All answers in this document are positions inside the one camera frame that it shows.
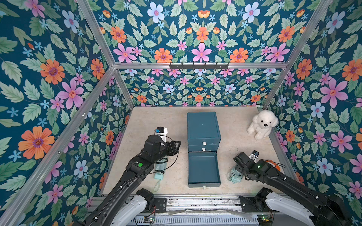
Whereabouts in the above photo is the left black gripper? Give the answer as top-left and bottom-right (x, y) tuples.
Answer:
(150, 140), (182, 163)

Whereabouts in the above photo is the mint green umbrella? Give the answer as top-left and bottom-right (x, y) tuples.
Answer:
(227, 166), (243, 184)
(154, 157), (168, 192)

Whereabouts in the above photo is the teal plastic drawer cabinet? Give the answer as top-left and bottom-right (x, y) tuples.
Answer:
(187, 112), (221, 188)

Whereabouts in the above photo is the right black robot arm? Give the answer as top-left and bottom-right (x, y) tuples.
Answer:
(233, 151), (352, 226)

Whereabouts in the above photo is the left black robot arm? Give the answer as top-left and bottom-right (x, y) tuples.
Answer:
(74, 135), (181, 226)

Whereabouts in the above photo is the orange white round object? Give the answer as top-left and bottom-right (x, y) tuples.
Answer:
(267, 160), (281, 172)

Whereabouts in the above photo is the white plush dog toy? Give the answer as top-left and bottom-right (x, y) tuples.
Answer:
(247, 110), (279, 140)

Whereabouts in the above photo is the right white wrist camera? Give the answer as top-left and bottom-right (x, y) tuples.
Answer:
(249, 150), (259, 161)

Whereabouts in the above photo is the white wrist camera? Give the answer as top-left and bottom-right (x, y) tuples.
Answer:
(155, 127), (168, 142)
(249, 150), (259, 161)

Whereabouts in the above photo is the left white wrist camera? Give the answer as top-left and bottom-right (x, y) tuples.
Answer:
(155, 127), (168, 142)

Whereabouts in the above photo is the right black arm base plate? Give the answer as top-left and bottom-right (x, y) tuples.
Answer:
(239, 187), (275, 213)

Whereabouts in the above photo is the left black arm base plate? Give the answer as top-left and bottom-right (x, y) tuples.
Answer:
(136, 188), (167, 214)

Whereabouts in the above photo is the black wall hook rail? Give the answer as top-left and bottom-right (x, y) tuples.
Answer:
(169, 63), (229, 70)

